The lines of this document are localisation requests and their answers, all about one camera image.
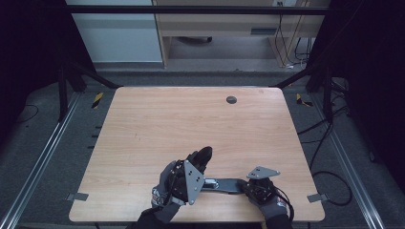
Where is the light wooden desk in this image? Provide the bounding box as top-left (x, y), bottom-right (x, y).
top-left (152, 0), bottom-right (330, 69)

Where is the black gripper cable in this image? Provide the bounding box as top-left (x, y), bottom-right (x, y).
top-left (273, 185), bottom-right (295, 222)

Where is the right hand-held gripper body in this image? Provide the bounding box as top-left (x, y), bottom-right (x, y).
top-left (245, 165), bottom-right (281, 204)

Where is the black cable bundle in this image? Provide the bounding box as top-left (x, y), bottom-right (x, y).
top-left (293, 36), bottom-right (314, 67)

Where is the yellow black tape strip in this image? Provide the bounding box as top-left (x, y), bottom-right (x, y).
top-left (91, 92), bottom-right (104, 110)

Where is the dark grey stapler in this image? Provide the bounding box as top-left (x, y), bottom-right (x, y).
top-left (190, 146), bottom-right (249, 196)

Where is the white cabinet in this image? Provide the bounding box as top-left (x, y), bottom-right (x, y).
top-left (65, 0), bottom-right (164, 64)

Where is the aluminium floor rail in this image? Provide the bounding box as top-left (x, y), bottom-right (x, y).
top-left (0, 92), bottom-right (82, 229)
top-left (309, 94), bottom-right (386, 229)

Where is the person's right hand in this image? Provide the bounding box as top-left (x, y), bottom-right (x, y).
top-left (254, 190), bottom-right (289, 221)

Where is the yellow-handled tool right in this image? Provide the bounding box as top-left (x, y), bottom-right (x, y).
top-left (295, 93), bottom-right (314, 108)

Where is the black metal frame leg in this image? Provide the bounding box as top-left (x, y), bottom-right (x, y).
top-left (273, 63), bottom-right (335, 121)
top-left (56, 60), bottom-right (123, 122)

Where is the black metal crossbar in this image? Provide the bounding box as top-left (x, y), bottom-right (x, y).
top-left (65, 4), bottom-right (330, 16)

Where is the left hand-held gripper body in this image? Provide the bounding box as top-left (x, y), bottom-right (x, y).
top-left (168, 159), bottom-right (205, 206)

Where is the grey tape piece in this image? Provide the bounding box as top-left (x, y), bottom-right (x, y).
top-left (65, 192), bottom-right (90, 202)
top-left (307, 193), bottom-right (330, 203)

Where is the black hanging desk cable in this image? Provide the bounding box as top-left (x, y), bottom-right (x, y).
top-left (276, 2), bottom-right (288, 66)

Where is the thin black floor cable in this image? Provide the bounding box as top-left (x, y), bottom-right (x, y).
top-left (15, 104), bottom-right (40, 124)

